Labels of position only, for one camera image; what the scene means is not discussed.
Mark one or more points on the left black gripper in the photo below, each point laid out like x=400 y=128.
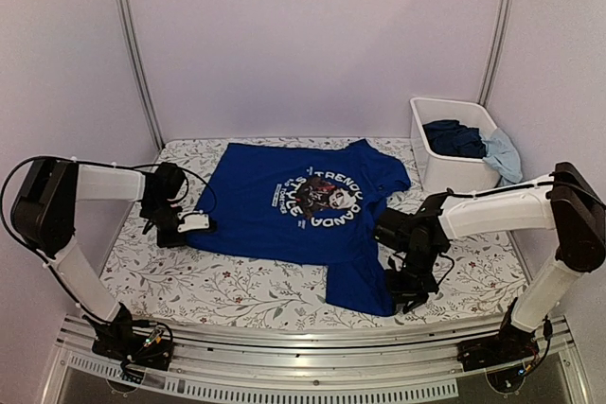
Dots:
x=166 y=240

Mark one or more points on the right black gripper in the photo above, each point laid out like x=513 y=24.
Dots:
x=408 y=292

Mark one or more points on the blue printed t-shirt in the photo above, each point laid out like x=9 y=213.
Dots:
x=308 y=207

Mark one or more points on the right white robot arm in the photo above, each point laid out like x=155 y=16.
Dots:
x=561 y=201

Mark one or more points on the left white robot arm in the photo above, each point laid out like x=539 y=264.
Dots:
x=42 y=219

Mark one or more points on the dark navy clothing in bin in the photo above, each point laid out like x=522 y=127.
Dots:
x=451 y=138

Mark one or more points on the floral table cloth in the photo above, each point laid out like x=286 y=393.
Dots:
x=479 y=276

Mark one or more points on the white plastic bin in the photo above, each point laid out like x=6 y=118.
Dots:
x=438 y=172

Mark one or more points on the light blue cloth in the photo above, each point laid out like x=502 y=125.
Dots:
x=502 y=157

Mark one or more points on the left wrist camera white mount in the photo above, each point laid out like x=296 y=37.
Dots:
x=195 y=221

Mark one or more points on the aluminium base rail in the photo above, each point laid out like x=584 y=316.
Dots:
x=395 y=364

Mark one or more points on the left aluminium frame post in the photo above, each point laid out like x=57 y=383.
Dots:
x=126 y=21

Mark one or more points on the aluminium frame post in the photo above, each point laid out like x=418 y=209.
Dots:
x=497 y=44
x=126 y=21

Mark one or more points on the right aluminium frame post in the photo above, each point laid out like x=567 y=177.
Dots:
x=497 y=44

